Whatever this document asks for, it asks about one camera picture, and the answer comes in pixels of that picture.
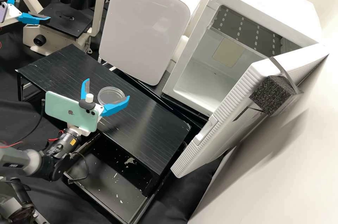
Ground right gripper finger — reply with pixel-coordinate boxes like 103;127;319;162
80;78;92;101
101;95;131;117

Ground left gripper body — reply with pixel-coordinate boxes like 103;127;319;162
0;4;23;27

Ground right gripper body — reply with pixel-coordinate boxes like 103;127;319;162
66;104;105;137

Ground petri dish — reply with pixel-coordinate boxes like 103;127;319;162
97;86;125;104

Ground incubator door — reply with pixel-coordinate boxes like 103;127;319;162
170;43;331;180

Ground cream microscope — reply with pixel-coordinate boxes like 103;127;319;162
0;0;107;56

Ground black platform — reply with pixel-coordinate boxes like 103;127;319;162
158;92;212;132
15;44;190;197

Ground black tray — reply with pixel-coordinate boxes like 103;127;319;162
63;118;190;224

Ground white box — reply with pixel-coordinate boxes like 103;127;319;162
98;0;209;87

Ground left wrist camera phone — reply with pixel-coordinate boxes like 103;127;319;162
0;0;8;24

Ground wrist camera phone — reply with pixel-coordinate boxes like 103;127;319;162
44;91;100;133
0;0;8;24

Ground right wrist camera phone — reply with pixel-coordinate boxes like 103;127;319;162
44;91;100;133

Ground black cable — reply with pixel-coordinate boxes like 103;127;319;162
15;98;46;145

